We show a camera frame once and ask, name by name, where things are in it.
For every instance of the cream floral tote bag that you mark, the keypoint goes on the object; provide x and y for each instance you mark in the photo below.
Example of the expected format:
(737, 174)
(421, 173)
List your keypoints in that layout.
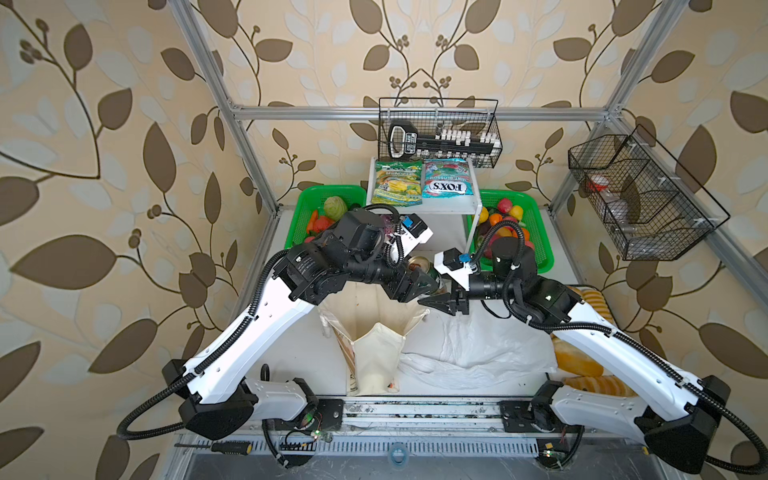
(371, 331)

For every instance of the Fox's candy bag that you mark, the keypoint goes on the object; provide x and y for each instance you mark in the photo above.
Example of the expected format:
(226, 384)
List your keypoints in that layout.
(447, 178)

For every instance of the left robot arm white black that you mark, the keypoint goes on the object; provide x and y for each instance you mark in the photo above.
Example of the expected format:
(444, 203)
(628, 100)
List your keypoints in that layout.
(211, 395)

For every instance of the yellow lemon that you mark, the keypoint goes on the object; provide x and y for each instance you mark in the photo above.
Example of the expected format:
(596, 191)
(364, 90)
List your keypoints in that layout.
(516, 212)

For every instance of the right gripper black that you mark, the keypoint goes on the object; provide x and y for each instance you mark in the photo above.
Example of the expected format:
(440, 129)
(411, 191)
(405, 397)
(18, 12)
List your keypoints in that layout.
(446, 302)

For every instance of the sliced bread loaf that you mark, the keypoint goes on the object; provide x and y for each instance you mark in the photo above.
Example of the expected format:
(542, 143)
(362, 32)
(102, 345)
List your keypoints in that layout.
(597, 301)

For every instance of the white plastic grocery bag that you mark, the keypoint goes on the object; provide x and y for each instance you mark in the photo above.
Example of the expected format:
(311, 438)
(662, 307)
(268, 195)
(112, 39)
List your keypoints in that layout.
(474, 355)

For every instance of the yellow black screwdriver left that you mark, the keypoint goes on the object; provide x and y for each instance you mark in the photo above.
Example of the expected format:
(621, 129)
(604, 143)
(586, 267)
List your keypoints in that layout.
(231, 447)

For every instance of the right green plastic basket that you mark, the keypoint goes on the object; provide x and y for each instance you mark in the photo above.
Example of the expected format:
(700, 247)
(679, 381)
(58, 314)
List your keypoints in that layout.
(531, 221)

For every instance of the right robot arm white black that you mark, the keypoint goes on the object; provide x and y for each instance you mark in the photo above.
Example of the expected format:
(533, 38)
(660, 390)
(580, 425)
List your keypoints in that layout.
(678, 413)

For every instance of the white two-tier shelf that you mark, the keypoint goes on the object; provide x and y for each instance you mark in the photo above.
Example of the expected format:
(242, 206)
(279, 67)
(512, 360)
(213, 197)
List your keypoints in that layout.
(453, 220)

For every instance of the red tomato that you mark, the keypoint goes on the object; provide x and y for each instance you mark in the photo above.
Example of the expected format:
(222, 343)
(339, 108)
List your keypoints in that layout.
(321, 224)

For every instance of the yellow green snack bag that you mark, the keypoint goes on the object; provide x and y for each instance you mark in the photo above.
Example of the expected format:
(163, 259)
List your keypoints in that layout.
(398, 183)

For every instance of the green tin can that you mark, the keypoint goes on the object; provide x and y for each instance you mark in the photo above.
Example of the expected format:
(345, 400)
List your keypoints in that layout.
(421, 263)

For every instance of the orange carrot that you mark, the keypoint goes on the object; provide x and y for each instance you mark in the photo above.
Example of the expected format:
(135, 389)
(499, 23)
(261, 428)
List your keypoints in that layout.
(311, 224)

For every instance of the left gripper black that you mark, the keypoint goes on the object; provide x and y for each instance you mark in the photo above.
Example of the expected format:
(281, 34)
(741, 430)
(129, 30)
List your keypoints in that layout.
(405, 289)

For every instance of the black wire basket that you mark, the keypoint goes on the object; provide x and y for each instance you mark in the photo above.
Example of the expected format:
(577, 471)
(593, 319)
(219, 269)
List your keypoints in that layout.
(421, 128)
(670, 209)

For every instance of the plastic bottle red cap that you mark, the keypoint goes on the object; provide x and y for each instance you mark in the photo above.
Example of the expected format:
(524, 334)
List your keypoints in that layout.
(610, 205)

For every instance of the right black wire basket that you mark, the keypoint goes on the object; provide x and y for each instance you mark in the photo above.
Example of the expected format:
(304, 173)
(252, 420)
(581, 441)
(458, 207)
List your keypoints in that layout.
(670, 209)

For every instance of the green plastic basket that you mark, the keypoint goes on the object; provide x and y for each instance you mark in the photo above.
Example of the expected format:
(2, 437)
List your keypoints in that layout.
(531, 221)
(312, 199)

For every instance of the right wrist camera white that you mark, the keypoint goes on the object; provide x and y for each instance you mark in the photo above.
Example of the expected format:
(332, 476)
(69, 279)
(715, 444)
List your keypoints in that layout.
(456, 264)

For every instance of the back black wire basket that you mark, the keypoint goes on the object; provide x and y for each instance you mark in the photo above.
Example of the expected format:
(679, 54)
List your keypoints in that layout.
(421, 128)

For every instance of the black bread tray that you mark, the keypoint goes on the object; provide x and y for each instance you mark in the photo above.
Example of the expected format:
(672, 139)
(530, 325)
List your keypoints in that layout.
(584, 373)

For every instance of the left green plastic basket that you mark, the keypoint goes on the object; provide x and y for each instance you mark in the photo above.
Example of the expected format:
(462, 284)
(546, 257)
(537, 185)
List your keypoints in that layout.
(312, 199)

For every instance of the green cabbage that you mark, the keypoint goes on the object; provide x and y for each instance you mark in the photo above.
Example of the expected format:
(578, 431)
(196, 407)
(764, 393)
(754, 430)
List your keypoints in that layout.
(335, 207)

